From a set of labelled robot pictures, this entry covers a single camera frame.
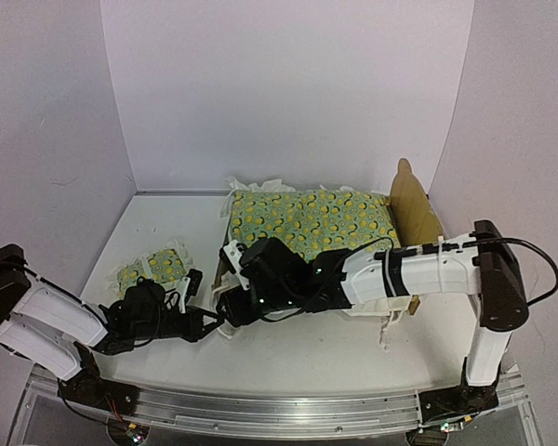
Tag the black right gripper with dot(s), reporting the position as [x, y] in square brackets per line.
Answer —
[240, 315]

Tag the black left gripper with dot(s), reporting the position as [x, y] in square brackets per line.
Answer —
[194, 331]

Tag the lemon print bed cushion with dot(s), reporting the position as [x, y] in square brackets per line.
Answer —
[307, 223]

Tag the wooden pet bed frame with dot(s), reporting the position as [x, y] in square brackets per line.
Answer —
[414, 209]

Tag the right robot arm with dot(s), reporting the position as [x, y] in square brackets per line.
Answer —
[273, 279]

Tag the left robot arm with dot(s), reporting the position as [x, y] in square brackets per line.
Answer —
[51, 327]

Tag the small lemon print pillow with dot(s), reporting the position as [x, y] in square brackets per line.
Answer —
[165, 264]

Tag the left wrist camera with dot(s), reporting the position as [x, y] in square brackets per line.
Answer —
[187, 288]

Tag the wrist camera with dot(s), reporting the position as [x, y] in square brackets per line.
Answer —
[231, 253]
[187, 288]

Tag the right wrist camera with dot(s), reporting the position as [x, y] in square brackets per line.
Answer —
[231, 253]

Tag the aluminium front rail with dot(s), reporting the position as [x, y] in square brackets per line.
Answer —
[288, 417]

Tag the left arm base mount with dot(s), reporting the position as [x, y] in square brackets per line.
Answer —
[88, 388]

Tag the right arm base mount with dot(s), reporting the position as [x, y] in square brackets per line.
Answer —
[451, 404]

